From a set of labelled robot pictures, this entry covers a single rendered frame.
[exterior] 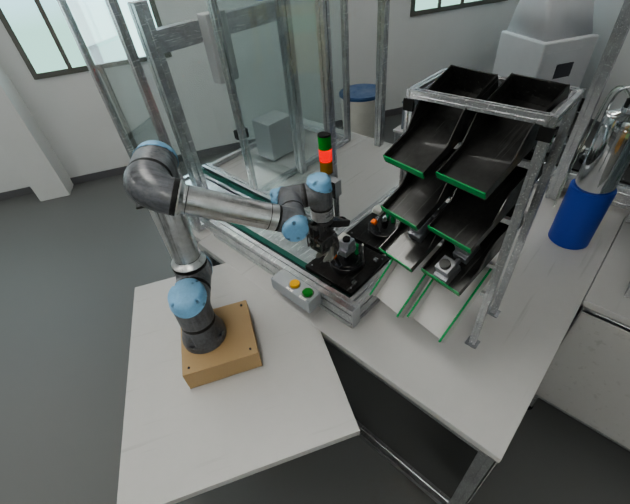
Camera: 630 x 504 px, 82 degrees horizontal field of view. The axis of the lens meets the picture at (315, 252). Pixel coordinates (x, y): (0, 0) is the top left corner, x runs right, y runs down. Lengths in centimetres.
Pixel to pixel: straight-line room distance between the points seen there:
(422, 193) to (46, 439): 237
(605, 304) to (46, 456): 273
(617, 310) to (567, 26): 346
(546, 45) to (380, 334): 367
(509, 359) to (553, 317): 27
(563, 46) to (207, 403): 435
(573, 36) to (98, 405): 501
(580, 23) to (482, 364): 397
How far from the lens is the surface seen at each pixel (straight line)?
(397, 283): 128
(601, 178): 173
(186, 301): 119
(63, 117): 477
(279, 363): 134
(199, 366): 130
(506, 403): 133
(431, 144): 100
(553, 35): 464
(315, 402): 125
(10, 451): 280
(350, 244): 138
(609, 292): 178
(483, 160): 95
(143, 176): 98
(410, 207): 107
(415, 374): 131
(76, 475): 250
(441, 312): 124
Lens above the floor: 199
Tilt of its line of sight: 42 degrees down
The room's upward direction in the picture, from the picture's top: 7 degrees counter-clockwise
